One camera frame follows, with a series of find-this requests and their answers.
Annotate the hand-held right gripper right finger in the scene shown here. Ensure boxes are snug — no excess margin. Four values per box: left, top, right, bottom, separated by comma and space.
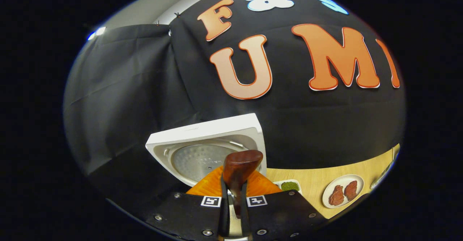
241, 169, 328, 241

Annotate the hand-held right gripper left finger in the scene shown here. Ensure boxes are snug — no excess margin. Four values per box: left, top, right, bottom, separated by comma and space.
144, 166, 230, 241

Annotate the dark wooden spoon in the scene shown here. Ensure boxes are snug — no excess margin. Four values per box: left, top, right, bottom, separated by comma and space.
222, 149, 264, 219

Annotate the white rice cooker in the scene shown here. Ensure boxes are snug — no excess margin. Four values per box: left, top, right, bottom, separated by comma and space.
145, 113, 267, 187

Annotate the white divided tray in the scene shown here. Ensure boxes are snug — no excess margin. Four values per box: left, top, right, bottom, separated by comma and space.
273, 179, 303, 195

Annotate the large red meat piece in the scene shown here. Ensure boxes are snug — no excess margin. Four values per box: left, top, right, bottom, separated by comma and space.
328, 185, 345, 206

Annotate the round white plate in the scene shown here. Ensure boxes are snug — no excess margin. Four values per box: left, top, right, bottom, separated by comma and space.
322, 174, 365, 209

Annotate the small red meat piece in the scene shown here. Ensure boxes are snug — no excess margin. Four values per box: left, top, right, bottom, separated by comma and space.
344, 180, 359, 201

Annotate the black backdrop cloth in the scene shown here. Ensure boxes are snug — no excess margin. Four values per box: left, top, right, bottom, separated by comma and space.
63, 0, 406, 205

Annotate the ceiling light panel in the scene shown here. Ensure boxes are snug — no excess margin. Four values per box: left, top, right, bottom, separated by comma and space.
87, 26, 106, 41

